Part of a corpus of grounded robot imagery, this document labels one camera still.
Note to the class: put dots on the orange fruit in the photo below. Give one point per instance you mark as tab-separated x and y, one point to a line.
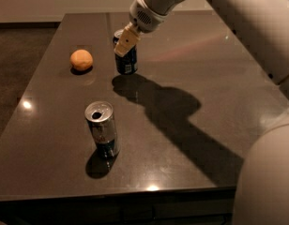
81	60

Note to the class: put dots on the dark cabinet drawers under counter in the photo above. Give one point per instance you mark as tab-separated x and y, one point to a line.
188	207

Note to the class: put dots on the blue pepsi can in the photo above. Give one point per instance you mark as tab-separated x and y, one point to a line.
127	65

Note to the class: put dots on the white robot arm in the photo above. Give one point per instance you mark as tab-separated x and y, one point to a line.
262	27

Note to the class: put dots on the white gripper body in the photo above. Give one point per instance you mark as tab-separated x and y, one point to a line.
146	17

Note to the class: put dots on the silver red bull can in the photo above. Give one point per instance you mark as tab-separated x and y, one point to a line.
100	118

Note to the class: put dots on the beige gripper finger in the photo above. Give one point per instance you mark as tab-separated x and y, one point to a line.
128	39

